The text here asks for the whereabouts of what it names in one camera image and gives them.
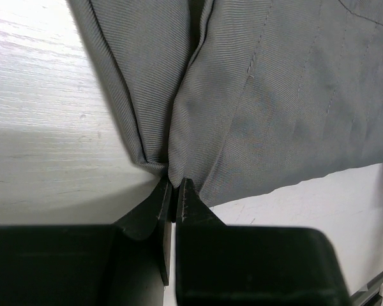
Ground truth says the front aluminium rail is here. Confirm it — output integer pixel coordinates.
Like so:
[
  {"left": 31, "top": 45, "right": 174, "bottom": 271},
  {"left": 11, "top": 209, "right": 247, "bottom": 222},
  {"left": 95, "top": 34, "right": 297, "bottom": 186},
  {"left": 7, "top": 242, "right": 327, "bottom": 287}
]
[{"left": 351, "top": 271, "right": 383, "bottom": 305}]

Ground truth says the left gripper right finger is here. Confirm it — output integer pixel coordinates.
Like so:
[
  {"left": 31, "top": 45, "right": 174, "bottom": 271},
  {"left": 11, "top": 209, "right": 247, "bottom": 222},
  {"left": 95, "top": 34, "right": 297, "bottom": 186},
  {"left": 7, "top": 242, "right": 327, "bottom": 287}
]
[{"left": 175, "top": 179, "right": 351, "bottom": 306}]

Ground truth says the grey pleated skirt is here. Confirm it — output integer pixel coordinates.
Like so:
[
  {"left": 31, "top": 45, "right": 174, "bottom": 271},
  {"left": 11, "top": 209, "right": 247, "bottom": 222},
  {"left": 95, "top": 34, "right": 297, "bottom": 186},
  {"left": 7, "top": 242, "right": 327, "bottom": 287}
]
[{"left": 70, "top": 1, "right": 383, "bottom": 206}]

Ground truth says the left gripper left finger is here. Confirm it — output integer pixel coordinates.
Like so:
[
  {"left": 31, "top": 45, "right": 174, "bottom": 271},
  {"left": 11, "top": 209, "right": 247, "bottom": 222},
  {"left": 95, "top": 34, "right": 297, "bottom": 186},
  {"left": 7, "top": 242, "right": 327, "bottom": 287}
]
[{"left": 0, "top": 178, "right": 173, "bottom": 305}]

